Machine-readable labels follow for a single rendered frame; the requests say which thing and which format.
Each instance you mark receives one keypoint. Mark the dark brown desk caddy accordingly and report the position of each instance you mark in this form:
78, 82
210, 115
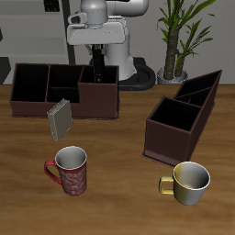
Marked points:
166, 139
98, 101

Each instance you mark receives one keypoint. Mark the flat black base plate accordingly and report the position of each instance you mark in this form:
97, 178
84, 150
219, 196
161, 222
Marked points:
144, 79

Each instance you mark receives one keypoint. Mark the light grey shelf unit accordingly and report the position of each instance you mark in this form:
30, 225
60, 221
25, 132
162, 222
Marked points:
30, 33

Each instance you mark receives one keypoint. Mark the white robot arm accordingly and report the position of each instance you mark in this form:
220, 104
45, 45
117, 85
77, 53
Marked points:
122, 56

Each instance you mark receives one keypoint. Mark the black vertical post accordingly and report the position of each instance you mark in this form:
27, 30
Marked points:
69, 36

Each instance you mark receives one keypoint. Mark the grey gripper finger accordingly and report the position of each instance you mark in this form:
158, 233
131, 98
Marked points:
101, 52
95, 52

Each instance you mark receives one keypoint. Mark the yellow and white mug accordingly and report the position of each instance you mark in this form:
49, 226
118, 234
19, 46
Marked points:
188, 191

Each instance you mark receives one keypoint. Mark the green pot plant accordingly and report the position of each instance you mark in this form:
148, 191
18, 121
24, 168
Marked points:
171, 52

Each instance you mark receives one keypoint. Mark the red patterned mug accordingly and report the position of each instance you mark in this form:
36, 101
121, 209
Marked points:
73, 179

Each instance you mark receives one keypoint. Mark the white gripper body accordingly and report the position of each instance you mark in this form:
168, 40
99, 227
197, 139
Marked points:
98, 35

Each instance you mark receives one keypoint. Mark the black book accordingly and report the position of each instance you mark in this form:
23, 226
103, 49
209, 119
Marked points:
60, 120

